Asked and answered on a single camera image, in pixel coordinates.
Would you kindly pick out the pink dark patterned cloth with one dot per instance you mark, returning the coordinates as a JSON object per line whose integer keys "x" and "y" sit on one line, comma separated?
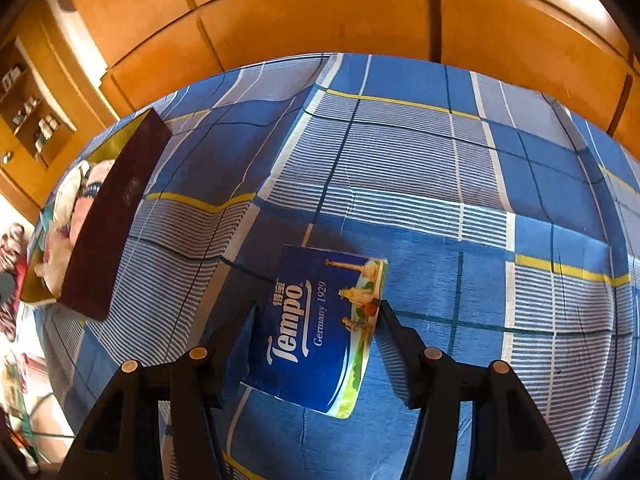
{"x": 12, "y": 260}

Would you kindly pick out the blue tissue packet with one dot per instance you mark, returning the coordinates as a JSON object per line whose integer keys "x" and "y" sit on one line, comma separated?
{"x": 310, "y": 310}

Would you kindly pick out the pink towel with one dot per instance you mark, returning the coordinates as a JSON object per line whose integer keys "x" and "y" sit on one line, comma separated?
{"x": 87, "y": 212}

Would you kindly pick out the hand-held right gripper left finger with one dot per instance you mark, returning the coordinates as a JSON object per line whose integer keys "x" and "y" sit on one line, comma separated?
{"x": 240, "y": 350}

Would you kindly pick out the wooden wardrobe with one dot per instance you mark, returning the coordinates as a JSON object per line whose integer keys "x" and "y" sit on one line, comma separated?
{"x": 325, "y": 15}

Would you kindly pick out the gold metal tin box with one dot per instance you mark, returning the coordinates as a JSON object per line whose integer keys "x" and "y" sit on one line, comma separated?
{"x": 110, "y": 220}

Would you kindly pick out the pale pink floral cloth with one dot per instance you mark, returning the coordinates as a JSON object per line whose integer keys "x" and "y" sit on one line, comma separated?
{"x": 22, "y": 375}

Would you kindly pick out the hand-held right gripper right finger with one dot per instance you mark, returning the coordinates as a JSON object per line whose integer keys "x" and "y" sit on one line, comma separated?
{"x": 400, "y": 360}

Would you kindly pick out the wooden shelf unit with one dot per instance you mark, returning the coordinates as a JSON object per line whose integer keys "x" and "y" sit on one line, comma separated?
{"x": 65, "y": 90}

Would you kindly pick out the wooden wall shelf with items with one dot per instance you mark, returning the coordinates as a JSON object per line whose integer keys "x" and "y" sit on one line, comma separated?
{"x": 47, "y": 125}

